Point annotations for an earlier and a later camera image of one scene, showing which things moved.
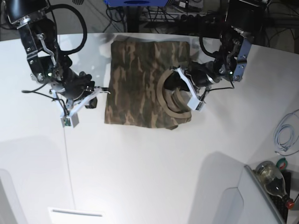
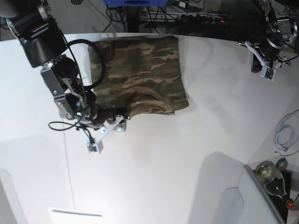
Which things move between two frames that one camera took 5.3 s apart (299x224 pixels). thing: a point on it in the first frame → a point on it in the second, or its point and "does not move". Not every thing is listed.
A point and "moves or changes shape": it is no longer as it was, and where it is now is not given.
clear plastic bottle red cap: (274, 182) does not move
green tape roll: (282, 164) does not move
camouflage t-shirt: (137, 95) moves or changes shape
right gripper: (202, 75) → (270, 48)
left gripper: (75, 86) → (99, 116)
